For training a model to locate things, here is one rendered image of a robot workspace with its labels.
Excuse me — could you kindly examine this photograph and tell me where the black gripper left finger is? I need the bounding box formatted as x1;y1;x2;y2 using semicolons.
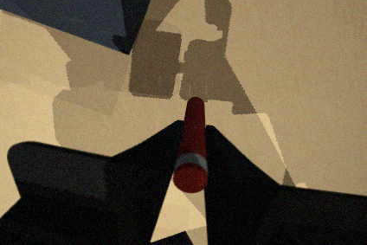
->
7;119;184;245

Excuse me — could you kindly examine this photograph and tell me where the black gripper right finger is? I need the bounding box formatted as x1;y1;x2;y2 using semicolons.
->
204;125;367;245

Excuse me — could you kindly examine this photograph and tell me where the dark red peg with grey band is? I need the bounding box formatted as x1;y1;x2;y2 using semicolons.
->
173;97;209;193

